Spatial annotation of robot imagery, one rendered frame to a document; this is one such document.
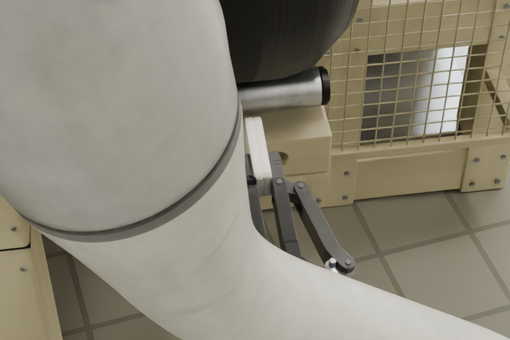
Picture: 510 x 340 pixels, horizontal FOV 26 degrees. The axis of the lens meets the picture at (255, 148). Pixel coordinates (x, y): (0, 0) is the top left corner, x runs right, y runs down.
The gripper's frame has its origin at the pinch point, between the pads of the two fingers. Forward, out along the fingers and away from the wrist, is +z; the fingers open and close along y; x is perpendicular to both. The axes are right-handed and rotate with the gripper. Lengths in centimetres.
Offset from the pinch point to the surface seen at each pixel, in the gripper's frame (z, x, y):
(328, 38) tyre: 10.7, -3.1, -8.2
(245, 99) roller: 17.8, 13.0, -1.5
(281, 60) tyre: 10.3, -1.1, -3.7
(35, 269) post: 21, 48, 26
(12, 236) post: 22, 40, 28
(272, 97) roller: 17.7, 13.1, -4.4
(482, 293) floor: 42, 108, -53
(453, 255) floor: 52, 110, -50
